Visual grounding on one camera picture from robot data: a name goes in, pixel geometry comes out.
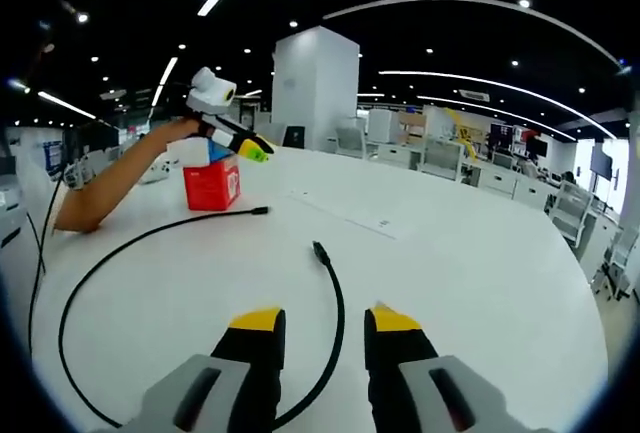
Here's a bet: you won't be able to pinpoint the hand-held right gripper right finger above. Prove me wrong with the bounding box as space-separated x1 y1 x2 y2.
363 301 532 433

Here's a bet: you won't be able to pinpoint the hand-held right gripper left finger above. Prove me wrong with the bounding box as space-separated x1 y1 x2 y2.
114 306 288 433

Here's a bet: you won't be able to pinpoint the black data cable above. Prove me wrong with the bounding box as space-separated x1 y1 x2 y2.
58 206 347 433

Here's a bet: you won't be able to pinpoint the person's left hand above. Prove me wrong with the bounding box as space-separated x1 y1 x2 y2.
168 116 204 141

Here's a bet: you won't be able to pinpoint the blue and white small box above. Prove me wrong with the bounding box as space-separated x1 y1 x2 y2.
166 135 237 168

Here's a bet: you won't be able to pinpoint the red cardboard box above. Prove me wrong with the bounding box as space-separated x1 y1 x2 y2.
182 156 243 212

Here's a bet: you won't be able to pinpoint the black monitor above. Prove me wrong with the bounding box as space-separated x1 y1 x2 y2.
281 124 307 150

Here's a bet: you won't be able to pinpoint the white game controller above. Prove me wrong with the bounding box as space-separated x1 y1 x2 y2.
139 159 175 185

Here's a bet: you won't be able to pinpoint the white square pillar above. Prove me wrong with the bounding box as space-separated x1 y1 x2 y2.
271 25 361 152

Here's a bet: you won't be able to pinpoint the white table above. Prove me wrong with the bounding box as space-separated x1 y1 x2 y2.
27 144 612 433

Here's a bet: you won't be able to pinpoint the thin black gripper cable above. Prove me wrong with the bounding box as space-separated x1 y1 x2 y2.
25 167 69 360

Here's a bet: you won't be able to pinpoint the dark wall screen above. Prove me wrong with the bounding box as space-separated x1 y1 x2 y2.
588 144 615 175

